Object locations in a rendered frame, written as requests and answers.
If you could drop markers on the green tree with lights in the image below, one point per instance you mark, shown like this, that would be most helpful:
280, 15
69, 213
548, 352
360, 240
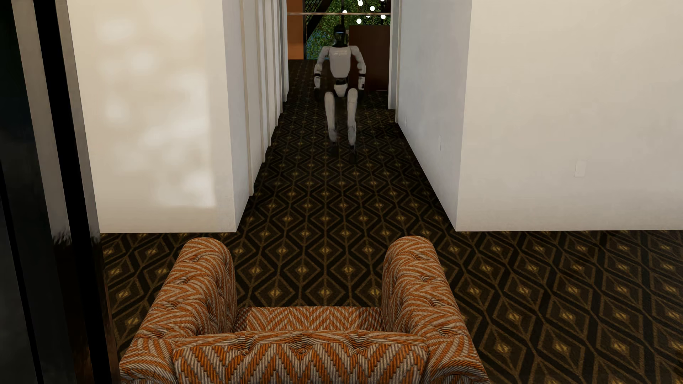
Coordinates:
325, 29

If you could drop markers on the white right robot leg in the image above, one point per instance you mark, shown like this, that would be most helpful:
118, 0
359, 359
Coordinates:
330, 113

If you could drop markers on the orange chevron fabric armchair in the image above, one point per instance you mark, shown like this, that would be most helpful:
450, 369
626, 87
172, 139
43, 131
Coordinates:
299, 352

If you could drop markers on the dark brown wooden cabinet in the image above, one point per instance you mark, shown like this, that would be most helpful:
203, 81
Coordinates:
373, 56

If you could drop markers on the white robot leg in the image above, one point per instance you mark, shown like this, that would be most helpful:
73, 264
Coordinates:
352, 116
330, 113

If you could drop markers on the white wall switch plate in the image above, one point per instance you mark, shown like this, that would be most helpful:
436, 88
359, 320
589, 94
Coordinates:
580, 169

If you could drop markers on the dark glass door frame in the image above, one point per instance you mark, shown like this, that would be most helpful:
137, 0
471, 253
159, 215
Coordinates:
37, 213

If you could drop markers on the thin horizontal rail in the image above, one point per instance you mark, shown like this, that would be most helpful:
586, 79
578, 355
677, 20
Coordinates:
315, 14

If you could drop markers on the black robot head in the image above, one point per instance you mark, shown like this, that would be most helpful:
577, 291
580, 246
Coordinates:
340, 33

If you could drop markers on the white left robot leg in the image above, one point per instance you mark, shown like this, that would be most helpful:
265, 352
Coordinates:
352, 116

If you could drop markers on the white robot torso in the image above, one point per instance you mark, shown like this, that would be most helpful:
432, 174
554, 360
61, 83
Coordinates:
340, 63

